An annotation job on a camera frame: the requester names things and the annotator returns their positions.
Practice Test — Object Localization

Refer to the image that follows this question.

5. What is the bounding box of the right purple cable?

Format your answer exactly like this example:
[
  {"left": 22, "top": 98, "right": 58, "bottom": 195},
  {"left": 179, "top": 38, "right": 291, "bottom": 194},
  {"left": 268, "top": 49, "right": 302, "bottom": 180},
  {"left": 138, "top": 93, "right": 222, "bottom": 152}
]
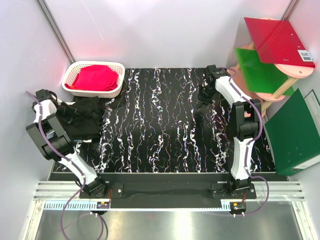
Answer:
[{"left": 206, "top": 67, "right": 270, "bottom": 217}]

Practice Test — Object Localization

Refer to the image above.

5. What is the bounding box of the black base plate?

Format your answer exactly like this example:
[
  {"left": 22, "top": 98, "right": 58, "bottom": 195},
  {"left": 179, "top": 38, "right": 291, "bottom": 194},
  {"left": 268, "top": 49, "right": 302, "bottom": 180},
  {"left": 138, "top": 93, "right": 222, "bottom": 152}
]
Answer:
[{"left": 79, "top": 181, "right": 257, "bottom": 210}]

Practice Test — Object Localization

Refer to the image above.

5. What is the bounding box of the black graphic t shirt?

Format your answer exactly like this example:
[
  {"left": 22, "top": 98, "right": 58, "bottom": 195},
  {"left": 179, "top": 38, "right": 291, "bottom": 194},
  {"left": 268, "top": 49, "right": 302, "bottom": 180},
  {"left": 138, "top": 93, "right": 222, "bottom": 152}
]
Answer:
[{"left": 61, "top": 97, "right": 104, "bottom": 140}]

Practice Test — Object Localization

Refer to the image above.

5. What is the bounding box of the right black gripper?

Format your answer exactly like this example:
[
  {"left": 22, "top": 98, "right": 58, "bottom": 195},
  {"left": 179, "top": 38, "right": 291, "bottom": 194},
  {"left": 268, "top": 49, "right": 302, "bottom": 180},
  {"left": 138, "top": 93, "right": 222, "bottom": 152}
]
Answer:
[{"left": 196, "top": 85, "right": 217, "bottom": 111}]

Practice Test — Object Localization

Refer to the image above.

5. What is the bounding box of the purple cable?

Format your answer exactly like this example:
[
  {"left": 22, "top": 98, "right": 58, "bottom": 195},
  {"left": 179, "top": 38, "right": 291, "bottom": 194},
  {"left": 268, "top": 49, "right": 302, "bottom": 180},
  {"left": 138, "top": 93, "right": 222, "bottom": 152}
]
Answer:
[
  {"left": 206, "top": 67, "right": 270, "bottom": 217},
  {"left": 25, "top": 90, "right": 109, "bottom": 240}
]

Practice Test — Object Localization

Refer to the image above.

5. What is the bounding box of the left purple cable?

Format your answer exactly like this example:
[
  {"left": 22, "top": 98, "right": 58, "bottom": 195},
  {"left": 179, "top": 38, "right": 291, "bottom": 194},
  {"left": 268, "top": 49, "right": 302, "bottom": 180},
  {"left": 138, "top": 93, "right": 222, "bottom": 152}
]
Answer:
[{"left": 25, "top": 90, "right": 109, "bottom": 240}]

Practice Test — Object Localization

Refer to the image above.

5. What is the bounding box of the aluminium rail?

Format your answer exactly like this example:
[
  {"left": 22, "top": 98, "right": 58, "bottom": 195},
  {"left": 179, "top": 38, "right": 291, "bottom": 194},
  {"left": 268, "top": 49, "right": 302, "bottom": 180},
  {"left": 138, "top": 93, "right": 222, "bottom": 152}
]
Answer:
[{"left": 34, "top": 181, "right": 305, "bottom": 202}]

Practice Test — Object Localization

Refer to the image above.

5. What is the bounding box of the pink t shirt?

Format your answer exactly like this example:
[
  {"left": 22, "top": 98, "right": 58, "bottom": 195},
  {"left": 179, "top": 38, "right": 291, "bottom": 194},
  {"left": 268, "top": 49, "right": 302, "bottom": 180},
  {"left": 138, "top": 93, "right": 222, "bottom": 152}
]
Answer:
[{"left": 70, "top": 65, "right": 119, "bottom": 92}]

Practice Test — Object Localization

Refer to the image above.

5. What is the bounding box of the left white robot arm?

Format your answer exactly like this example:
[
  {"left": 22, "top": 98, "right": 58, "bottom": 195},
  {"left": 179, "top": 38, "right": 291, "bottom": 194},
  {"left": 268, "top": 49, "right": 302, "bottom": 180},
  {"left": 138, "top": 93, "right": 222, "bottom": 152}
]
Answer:
[{"left": 26, "top": 89, "right": 108, "bottom": 198}]

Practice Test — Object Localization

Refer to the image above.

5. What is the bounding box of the pink wooden shelf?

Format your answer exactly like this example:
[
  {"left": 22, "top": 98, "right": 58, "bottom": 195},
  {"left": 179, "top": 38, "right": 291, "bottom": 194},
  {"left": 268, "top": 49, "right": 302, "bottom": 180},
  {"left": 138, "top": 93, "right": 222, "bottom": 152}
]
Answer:
[{"left": 226, "top": 16, "right": 315, "bottom": 118}]

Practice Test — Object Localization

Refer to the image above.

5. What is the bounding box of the light green folder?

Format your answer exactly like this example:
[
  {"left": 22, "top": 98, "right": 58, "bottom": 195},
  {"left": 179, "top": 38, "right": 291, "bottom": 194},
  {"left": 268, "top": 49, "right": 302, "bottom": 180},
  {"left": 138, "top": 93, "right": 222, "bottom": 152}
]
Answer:
[{"left": 235, "top": 48, "right": 288, "bottom": 94}]

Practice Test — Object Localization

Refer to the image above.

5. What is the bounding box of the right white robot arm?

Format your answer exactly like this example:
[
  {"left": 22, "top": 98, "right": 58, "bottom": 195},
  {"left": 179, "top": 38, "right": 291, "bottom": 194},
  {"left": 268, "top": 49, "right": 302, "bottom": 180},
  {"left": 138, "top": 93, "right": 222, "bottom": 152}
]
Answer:
[{"left": 197, "top": 64, "right": 262, "bottom": 199}]

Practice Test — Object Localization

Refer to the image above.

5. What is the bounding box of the dark green binder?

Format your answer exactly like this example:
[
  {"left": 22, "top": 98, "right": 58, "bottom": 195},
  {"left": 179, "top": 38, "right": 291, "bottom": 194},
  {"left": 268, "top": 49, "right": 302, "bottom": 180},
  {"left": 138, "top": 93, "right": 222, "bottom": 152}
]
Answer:
[{"left": 265, "top": 89, "right": 320, "bottom": 176}]

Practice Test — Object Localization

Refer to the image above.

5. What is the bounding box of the red folder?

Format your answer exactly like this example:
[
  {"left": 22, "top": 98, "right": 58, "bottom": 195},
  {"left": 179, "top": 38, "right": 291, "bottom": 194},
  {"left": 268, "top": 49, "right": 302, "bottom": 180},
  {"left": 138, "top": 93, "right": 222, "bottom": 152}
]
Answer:
[{"left": 244, "top": 17, "right": 316, "bottom": 68}]

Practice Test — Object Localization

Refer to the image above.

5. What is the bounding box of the white plastic basket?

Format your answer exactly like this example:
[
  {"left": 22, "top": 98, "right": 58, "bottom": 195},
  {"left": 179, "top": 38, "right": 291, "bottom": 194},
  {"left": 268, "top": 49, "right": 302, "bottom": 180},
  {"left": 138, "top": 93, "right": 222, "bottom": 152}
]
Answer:
[{"left": 61, "top": 60, "right": 125, "bottom": 99}]

